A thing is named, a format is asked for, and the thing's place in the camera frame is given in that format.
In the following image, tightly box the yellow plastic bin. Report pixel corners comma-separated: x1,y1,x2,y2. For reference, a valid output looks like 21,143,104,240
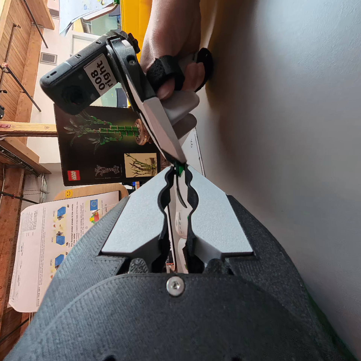
120,0,257,110

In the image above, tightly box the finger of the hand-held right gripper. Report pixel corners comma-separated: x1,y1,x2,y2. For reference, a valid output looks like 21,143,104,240
138,96,187,165

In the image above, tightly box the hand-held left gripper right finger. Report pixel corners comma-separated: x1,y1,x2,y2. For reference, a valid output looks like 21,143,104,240
183,165,254,273

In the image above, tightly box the dark green lego leaf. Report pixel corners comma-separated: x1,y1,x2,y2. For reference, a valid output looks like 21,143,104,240
176,175,189,209

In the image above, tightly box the person's right hand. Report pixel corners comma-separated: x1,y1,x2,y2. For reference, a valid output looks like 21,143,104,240
140,0,210,100

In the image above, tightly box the printed instruction sheet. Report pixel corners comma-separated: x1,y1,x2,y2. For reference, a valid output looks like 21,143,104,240
8,190,120,313

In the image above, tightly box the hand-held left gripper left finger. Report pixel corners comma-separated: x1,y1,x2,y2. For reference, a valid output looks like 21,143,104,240
100,166,175,273

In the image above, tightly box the black lego set box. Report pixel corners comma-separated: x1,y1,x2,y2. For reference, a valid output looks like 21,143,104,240
54,104,161,187

